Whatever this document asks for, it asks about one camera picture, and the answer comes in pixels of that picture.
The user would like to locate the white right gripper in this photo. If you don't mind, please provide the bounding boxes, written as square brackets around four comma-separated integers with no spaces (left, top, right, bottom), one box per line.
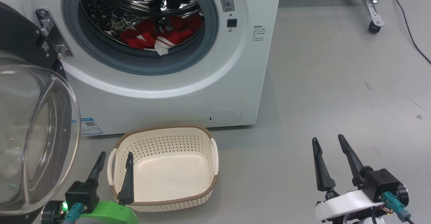
[312,134,384,221]

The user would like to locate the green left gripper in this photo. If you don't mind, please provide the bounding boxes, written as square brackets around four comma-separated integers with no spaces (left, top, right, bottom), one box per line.
[79,152,139,224]

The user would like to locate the grey round glass washer door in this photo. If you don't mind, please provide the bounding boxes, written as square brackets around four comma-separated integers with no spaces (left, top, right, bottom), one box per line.
[0,2,81,224]

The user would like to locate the red and white garment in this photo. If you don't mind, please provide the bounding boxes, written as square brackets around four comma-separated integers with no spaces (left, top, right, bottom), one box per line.
[120,14,205,56]

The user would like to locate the cream perforated laundry basket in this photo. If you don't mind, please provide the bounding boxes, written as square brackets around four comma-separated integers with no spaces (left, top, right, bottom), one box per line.
[107,125,220,213]

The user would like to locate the white front-load washing machine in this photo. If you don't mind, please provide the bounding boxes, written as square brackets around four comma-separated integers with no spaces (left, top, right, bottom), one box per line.
[0,0,283,137]

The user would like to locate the blue energy label sticker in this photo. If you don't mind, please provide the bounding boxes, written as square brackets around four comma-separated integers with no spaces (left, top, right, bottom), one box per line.
[80,118,103,136]

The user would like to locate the teal-plug left camera cable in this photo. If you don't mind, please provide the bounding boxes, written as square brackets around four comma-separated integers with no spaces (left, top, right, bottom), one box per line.
[64,203,84,224]

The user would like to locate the teal-plug camera cable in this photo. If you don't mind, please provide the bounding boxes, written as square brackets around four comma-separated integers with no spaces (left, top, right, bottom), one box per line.
[382,191,416,224]
[64,203,84,224]

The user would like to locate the teal-plug right camera cable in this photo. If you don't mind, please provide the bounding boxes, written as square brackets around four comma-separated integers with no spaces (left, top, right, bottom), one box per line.
[382,191,416,224]

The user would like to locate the black floor cable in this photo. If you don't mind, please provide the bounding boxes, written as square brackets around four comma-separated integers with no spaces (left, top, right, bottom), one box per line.
[383,0,431,65]

